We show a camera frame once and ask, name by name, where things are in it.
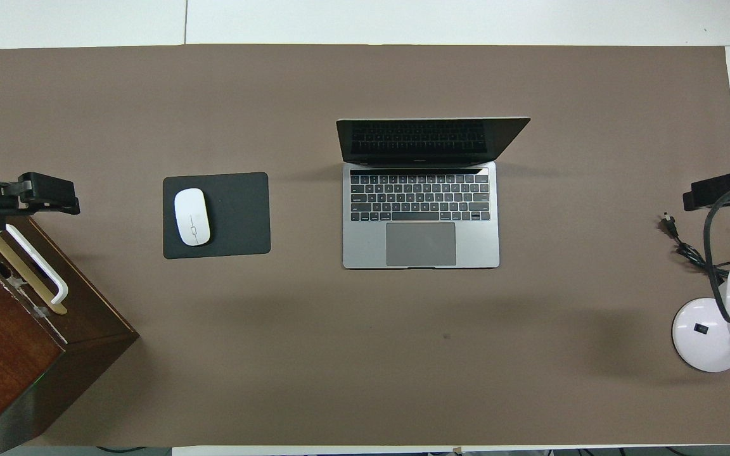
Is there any white computer mouse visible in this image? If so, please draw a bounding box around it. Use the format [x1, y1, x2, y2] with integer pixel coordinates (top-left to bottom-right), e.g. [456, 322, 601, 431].
[174, 188, 211, 247]

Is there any black lamp power cable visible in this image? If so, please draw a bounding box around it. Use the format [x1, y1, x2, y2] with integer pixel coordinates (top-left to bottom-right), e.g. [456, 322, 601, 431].
[660, 214, 730, 286]

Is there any grey laptop computer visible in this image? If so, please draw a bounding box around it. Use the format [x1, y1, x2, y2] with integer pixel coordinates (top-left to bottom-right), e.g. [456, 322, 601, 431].
[336, 117, 531, 270]

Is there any white box handle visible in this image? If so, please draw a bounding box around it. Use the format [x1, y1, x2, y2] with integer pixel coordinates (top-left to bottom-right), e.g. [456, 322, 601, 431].
[0, 223, 69, 305]

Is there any dark brown wooden box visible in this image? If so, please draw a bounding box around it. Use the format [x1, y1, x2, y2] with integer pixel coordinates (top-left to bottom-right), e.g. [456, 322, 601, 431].
[0, 215, 140, 453]

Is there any brown table mat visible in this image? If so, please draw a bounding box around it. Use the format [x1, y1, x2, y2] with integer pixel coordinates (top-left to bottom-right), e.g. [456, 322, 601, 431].
[0, 44, 730, 447]

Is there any white desk lamp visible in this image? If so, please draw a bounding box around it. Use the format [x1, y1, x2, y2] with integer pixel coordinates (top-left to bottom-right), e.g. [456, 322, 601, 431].
[672, 262, 730, 372]

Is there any gold box handle plate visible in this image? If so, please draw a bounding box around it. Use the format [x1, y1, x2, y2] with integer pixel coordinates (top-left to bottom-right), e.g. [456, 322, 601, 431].
[0, 228, 68, 315]

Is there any black mouse pad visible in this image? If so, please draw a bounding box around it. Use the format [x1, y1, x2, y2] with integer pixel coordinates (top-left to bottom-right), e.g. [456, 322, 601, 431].
[162, 172, 272, 260]

